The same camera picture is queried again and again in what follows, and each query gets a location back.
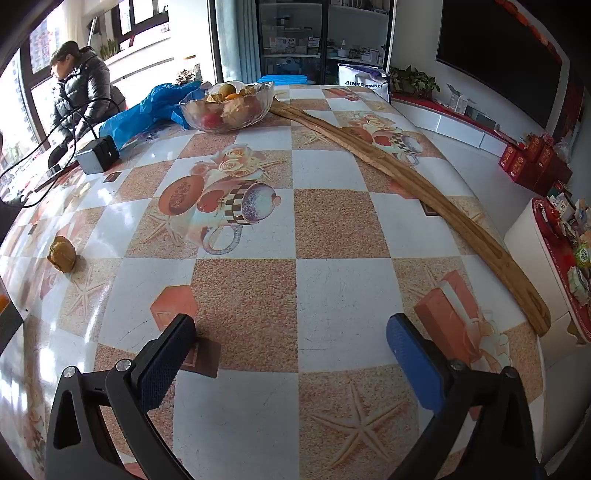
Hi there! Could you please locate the brown bread roll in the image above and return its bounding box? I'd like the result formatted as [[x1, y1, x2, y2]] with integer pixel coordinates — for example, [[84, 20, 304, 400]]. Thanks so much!
[[47, 235, 77, 274]]

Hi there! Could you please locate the long wooden board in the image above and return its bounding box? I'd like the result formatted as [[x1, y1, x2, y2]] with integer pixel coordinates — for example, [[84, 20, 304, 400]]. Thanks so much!
[[269, 100, 551, 337]]

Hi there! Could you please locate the glass display cabinet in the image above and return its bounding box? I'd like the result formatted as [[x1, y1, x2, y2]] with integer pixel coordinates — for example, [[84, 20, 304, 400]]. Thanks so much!
[[256, 0, 396, 86]]

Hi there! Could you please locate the white low cabinet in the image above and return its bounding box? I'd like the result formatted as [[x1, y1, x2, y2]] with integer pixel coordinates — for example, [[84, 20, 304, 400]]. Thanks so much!
[[390, 90, 523, 158]]

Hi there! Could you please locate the black cable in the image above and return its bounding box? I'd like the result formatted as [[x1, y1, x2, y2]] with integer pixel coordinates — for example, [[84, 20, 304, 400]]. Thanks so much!
[[0, 96, 125, 208]]

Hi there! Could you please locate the red snack tray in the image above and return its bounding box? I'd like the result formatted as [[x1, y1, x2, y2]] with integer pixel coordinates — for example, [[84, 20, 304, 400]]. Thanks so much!
[[531, 196, 591, 344]]

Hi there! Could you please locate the checkered printed tablecloth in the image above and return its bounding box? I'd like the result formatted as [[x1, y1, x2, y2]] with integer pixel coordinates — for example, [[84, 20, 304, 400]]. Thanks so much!
[[0, 83, 552, 480]]

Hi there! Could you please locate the teal curtain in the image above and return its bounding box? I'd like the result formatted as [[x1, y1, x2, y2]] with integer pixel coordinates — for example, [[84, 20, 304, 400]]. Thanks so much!
[[215, 0, 262, 85]]

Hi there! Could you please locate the glass bowl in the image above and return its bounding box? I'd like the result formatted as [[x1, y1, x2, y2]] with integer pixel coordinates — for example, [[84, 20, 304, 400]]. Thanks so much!
[[179, 80, 275, 134]]

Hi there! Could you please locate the grey power adapter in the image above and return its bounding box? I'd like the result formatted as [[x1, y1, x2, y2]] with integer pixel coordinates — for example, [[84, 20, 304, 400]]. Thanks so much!
[[75, 135, 121, 175]]

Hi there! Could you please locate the dark framed window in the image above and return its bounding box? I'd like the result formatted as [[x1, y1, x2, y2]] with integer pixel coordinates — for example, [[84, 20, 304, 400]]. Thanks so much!
[[0, 0, 171, 176]]

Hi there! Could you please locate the white side cabinet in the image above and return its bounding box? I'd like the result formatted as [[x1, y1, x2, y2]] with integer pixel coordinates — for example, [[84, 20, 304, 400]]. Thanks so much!
[[503, 198, 583, 462]]

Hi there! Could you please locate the blue plastic bag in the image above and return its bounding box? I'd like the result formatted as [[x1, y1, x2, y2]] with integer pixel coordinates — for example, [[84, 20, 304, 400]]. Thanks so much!
[[99, 82, 204, 149]]

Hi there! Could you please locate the white printed bag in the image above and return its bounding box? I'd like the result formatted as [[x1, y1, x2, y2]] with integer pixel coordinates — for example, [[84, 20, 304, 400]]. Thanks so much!
[[338, 64, 391, 99]]

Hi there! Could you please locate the red gift box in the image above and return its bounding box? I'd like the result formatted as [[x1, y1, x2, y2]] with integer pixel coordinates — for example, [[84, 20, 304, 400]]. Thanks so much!
[[498, 144, 528, 180], [531, 145, 573, 195]]

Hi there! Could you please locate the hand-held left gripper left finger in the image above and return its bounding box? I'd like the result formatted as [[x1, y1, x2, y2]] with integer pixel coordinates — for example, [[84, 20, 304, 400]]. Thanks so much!
[[45, 314, 199, 480]]

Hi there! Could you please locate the black television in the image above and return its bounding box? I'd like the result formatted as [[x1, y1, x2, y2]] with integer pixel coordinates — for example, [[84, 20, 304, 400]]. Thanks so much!
[[436, 0, 565, 131]]

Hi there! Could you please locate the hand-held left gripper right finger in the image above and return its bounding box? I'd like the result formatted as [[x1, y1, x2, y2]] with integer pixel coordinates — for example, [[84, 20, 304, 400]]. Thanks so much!
[[387, 313, 546, 480]]

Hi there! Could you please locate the small white box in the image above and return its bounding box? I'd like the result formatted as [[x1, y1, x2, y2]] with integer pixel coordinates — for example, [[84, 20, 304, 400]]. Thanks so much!
[[445, 83, 468, 114]]

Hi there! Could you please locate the green potted plant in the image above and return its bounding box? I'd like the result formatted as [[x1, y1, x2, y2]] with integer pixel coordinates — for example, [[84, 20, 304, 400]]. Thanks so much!
[[390, 66, 440, 96]]

